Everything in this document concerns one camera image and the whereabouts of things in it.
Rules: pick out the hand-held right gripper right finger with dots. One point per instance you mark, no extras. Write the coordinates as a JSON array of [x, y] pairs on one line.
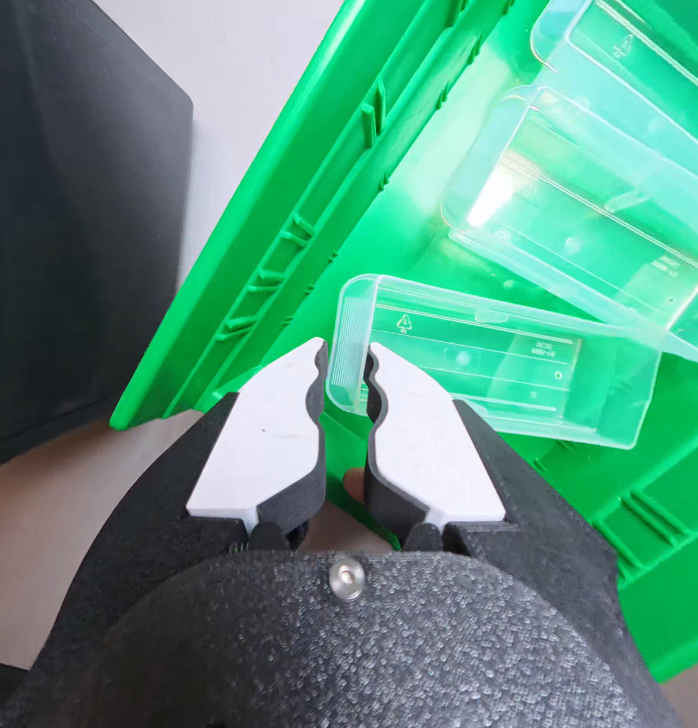
[[434, 455]]

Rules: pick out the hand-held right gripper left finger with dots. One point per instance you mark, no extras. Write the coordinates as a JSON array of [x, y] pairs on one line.
[[258, 443]]

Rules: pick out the clear plastic drawer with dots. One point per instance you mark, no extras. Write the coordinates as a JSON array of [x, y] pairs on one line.
[[496, 369], [582, 216], [639, 51]]

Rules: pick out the black drawer cabinet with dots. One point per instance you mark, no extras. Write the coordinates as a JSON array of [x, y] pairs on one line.
[[70, 227]]

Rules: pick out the green plastic bin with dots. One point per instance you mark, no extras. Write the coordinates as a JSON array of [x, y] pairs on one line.
[[383, 170]]

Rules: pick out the pale desk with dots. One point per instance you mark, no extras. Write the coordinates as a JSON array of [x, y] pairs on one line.
[[241, 85]]

